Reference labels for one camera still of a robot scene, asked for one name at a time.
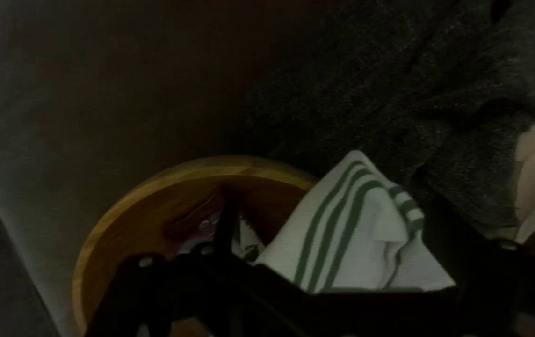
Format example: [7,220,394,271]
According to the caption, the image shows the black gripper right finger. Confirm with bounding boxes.
[241,239,535,337]

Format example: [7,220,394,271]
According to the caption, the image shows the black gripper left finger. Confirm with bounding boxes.
[84,183,245,337]

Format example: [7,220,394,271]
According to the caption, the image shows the white and green striped towel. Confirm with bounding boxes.
[252,147,458,295]

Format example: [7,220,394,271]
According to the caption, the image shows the grey tufted sofa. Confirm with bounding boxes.
[0,0,344,337]

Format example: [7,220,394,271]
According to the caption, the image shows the small snack packet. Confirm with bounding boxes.
[164,194,263,263]

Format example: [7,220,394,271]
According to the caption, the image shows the round wooden bowl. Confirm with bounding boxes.
[69,155,319,337]

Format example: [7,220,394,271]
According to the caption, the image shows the dark grey knitted blanket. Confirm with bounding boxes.
[235,0,535,250]

